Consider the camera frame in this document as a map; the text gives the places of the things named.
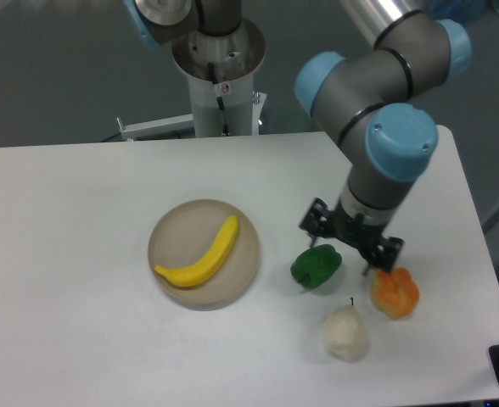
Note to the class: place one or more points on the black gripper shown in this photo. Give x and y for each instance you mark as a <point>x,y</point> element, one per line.
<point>379,252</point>

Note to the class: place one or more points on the yellow toy banana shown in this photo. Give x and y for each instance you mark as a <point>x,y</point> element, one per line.
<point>209,264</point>

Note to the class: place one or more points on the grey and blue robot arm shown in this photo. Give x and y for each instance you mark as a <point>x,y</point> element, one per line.
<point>363,106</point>

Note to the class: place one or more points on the beige round plate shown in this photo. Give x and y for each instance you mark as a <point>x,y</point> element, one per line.
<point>184,235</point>

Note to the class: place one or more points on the green toy bell pepper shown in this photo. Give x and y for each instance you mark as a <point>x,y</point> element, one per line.
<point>315,266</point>

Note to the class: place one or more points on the orange toy bell pepper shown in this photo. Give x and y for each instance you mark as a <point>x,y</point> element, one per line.
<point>394,293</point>

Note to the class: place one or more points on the white toy pear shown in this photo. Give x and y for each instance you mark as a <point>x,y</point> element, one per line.
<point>344,332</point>

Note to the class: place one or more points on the blue plastic bag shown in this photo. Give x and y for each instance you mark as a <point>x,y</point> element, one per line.
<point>461,11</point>

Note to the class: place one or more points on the white left frame bracket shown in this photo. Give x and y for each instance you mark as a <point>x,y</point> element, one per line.
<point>156,129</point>

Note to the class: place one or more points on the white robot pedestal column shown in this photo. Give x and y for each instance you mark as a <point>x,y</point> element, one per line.
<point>220,72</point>

